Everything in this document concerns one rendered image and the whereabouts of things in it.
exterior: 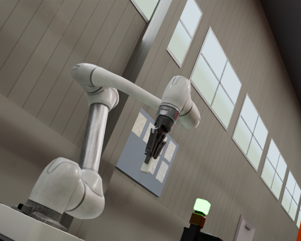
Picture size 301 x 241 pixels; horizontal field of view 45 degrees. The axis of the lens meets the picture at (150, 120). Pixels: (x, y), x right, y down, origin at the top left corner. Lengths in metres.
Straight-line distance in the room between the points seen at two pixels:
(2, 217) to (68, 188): 0.27
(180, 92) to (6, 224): 0.85
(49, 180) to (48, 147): 2.63
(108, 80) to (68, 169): 0.48
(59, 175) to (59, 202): 0.11
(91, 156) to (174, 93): 0.54
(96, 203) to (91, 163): 0.19
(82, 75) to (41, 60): 2.21
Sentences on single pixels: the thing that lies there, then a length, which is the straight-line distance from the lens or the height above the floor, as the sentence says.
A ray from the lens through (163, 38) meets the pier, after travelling 5.17.
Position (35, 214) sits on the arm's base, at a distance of 1.52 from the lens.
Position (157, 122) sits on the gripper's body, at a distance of 1.48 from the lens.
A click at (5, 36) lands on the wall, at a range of 3.85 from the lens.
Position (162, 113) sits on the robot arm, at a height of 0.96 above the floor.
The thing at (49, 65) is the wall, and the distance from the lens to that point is 4.11.
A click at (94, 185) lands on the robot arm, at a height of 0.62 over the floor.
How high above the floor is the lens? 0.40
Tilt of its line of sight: 20 degrees up
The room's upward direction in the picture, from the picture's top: 23 degrees clockwise
